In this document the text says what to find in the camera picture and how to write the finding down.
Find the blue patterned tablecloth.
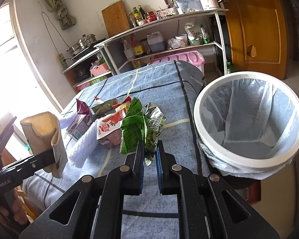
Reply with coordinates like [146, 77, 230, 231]
[22, 60, 215, 239]

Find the soy sauce bottle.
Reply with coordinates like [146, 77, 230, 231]
[131, 34, 145, 58]

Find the white trash bin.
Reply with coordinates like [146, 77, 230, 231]
[193, 71, 299, 180]

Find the purple snack bag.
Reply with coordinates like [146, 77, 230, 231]
[77, 99, 92, 117]

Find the wooden door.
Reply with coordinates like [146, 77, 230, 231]
[224, 0, 288, 80]

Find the pink plastic basket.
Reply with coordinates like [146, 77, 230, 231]
[90, 62, 109, 77]

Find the green glass bottle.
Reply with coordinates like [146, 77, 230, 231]
[133, 7, 142, 25]

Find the person's left hand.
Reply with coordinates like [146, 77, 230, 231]
[0, 189, 28, 228]

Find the red strawberry milk carton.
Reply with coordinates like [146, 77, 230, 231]
[96, 109, 126, 149]

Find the green plastic bottle on floor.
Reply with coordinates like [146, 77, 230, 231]
[226, 62, 236, 74]

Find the green snack bag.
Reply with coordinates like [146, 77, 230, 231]
[120, 98, 166, 166]

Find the pink lidded storage bin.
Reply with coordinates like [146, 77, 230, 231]
[148, 51, 205, 73]

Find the white power strip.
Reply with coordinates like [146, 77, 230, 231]
[57, 53, 68, 70]

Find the hanging grey cloth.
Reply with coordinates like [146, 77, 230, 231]
[44, 0, 76, 30]

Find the dark liquid plastic jug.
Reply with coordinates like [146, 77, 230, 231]
[147, 31, 166, 53]

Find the white metal shelf rack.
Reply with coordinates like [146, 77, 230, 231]
[62, 8, 230, 90]

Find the olive green wrapper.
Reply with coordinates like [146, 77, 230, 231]
[92, 99, 118, 116]

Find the wooden cutting board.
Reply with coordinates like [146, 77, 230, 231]
[101, 0, 131, 37]

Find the white bin liner bag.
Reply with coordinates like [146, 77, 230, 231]
[199, 78, 299, 180]

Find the beige paper carton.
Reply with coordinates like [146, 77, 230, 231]
[20, 112, 68, 179]

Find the purple small carton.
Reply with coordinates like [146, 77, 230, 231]
[66, 114, 92, 141]

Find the clear plastic storage box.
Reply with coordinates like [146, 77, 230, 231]
[174, 0, 203, 15]

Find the steel steamer pot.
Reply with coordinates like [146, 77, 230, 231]
[68, 34, 97, 55]

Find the yellow red snack bag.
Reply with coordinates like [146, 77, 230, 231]
[112, 96, 132, 112]

